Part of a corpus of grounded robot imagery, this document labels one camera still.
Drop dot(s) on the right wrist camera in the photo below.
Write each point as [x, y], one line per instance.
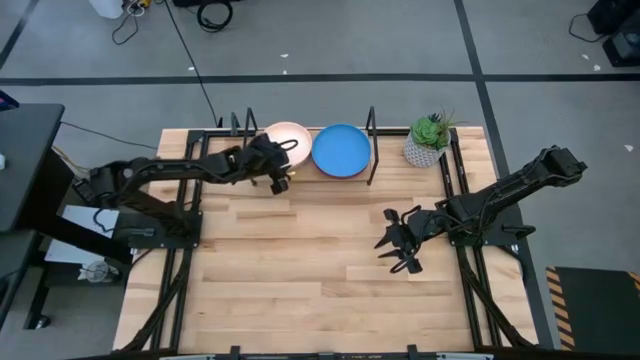
[391, 216]

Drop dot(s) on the green succulent plant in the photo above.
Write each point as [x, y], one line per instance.
[427, 131]

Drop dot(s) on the white sheet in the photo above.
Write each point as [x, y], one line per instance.
[80, 217]

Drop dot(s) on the white bin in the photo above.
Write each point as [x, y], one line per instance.
[106, 7]

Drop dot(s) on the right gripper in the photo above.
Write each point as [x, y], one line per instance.
[417, 232]

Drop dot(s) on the black mat hazard stripes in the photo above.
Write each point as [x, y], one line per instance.
[600, 310]

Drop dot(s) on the black desk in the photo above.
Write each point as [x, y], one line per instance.
[25, 160]

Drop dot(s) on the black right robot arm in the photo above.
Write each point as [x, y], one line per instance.
[505, 190]

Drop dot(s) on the black equipment case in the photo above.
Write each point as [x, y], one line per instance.
[620, 30]

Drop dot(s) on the clear plastic bag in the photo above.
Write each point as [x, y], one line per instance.
[97, 271]

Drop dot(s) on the black aluminium rig frame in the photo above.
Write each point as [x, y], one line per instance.
[196, 137]

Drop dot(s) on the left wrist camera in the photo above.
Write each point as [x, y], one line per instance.
[280, 186]

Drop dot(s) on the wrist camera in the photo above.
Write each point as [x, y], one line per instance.
[280, 186]
[391, 216]

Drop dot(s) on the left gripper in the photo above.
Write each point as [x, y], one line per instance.
[265, 156]

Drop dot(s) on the peach plate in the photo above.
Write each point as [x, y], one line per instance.
[297, 140]

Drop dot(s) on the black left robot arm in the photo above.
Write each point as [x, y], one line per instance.
[165, 167]

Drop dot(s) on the blue plate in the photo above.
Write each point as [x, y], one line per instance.
[340, 150]

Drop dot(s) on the white geometric plant pot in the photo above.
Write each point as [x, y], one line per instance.
[420, 155]

